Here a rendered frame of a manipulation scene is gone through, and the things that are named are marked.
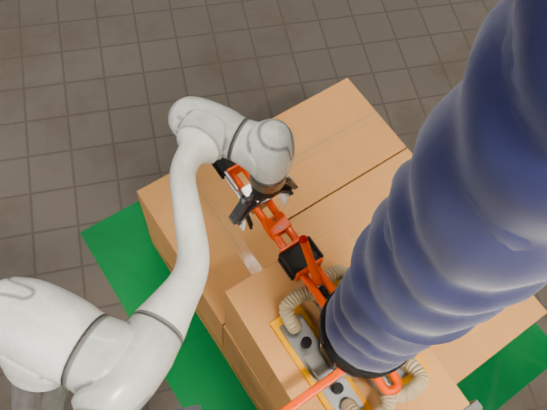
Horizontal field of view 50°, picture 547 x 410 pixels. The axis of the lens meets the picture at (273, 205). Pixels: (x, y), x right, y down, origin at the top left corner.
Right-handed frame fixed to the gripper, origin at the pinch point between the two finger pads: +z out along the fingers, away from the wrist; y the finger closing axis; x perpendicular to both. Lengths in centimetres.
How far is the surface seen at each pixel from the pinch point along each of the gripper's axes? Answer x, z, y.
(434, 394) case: -64, 13, 13
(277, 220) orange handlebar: -4.5, -1.1, 1.7
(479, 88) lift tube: -35, -105, -9
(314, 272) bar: -22.1, -4.0, 1.0
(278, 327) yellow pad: -26.7, 11.3, -11.6
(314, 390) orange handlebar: -45.4, -0.8, -15.2
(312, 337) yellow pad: -34.0, 10.8, -5.5
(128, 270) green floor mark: 44, 107, -35
